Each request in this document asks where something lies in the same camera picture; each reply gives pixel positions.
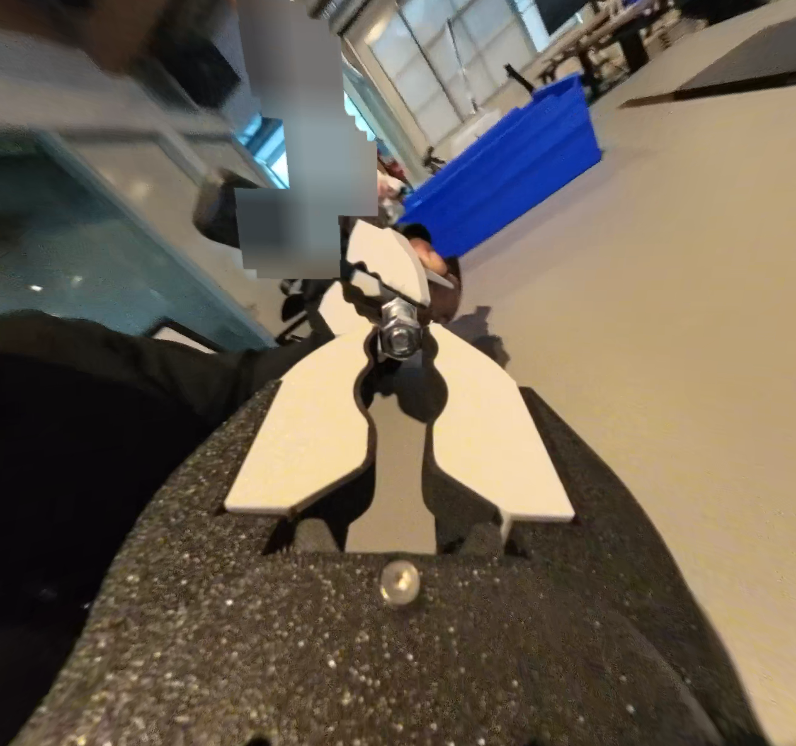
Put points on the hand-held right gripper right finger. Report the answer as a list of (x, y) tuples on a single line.
[(491, 435)]

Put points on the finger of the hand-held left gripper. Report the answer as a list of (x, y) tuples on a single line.
[(339, 314), (389, 254)]

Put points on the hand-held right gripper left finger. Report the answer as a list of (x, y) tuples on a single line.
[(311, 422)]

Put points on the silver hex bolt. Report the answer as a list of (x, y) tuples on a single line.
[(398, 310)]

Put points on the silver hex nut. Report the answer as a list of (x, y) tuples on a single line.
[(398, 341)]

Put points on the black office chair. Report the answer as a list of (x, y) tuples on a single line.
[(522, 77), (301, 310)]

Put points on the small black tripod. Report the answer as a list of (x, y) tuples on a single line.
[(432, 158)]

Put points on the black framed marker board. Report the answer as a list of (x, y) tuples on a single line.
[(183, 335)]

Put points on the black table mat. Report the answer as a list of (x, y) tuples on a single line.
[(746, 68)]

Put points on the black wall screen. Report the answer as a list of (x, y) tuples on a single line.
[(199, 74)]

